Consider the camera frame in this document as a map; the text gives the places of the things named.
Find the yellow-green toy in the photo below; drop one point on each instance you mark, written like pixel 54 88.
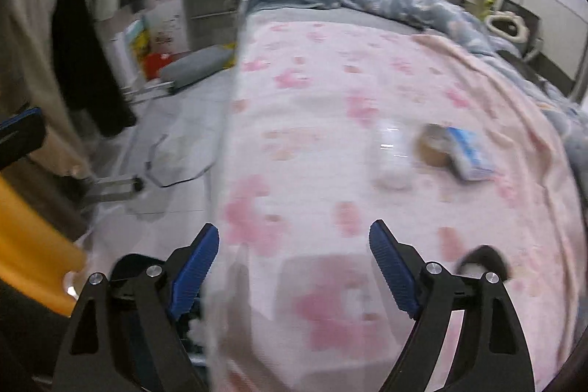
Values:
pixel 488 4

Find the grey floor cushion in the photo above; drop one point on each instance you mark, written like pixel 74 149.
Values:
pixel 193 66

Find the blue patterned duvet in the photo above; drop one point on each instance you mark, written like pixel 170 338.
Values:
pixel 399 1

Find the black curved foam piece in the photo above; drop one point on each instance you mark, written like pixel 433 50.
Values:
pixel 487 254

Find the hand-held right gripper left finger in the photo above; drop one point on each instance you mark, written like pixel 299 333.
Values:
pixel 195 272

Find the yellow picture box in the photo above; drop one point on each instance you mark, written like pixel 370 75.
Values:
pixel 140 43

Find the black trousers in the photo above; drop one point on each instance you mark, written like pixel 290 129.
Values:
pixel 87 66

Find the clear plastic bottle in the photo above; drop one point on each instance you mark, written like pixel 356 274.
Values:
pixel 390 153

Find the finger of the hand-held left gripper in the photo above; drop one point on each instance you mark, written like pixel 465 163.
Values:
pixel 20 123

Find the black mesh chair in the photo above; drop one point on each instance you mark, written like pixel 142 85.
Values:
pixel 507 5

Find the blue tissue packet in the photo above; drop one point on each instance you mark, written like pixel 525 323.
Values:
pixel 468 153

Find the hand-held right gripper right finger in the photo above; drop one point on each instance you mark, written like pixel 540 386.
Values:
pixel 393 270

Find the clear plastic bag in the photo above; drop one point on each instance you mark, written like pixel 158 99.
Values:
pixel 262 318

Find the rack of hanging clothes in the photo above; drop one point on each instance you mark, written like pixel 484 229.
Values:
pixel 32 52

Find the brown tape roll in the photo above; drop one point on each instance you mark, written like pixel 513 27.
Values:
pixel 429 146

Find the red box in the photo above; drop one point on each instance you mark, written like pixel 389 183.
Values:
pixel 154 66

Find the pink printed blanket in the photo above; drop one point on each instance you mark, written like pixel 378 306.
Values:
pixel 321 121

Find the white plush pet bed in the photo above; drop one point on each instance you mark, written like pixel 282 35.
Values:
pixel 521 29

